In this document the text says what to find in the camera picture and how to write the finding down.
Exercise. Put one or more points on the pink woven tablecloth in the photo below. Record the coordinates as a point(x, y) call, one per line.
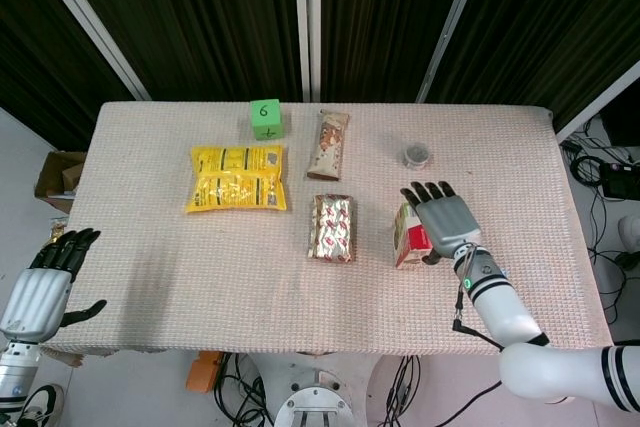
point(320, 227)

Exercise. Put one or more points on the silver red foil packet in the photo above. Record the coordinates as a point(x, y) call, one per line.
point(333, 228)

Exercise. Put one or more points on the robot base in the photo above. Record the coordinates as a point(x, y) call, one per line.
point(312, 397)

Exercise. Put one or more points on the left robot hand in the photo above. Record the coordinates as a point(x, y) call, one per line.
point(40, 282)

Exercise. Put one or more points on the green foam cube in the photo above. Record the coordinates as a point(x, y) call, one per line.
point(265, 118)

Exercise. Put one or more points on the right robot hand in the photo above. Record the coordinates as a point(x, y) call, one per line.
point(444, 219)

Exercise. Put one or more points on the dark curtain panel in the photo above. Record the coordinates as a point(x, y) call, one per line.
point(185, 22)
point(545, 32)
point(45, 47)
point(385, 22)

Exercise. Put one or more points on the black power adapter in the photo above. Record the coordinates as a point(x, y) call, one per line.
point(619, 179)

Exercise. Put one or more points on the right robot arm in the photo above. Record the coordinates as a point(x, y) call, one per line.
point(545, 342)

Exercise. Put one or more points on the cardboard box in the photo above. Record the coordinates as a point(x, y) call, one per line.
point(59, 181)

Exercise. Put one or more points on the gold snack packet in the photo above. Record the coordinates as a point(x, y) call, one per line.
point(56, 233)

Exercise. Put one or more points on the red white snack box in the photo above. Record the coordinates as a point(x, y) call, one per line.
point(411, 241)

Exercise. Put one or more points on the brown white snack bar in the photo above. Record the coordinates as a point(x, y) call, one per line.
point(328, 146)

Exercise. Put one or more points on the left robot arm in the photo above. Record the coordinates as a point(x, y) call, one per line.
point(12, 372)

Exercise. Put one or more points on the black white sneaker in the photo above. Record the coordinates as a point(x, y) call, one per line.
point(42, 403)

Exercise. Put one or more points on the orange device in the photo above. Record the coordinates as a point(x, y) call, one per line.
point(201, 372)

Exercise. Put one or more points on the white round object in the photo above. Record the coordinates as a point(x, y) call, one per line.
point(631, 233)

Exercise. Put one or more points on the yellow snack bag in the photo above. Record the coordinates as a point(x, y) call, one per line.
point(237, 179)

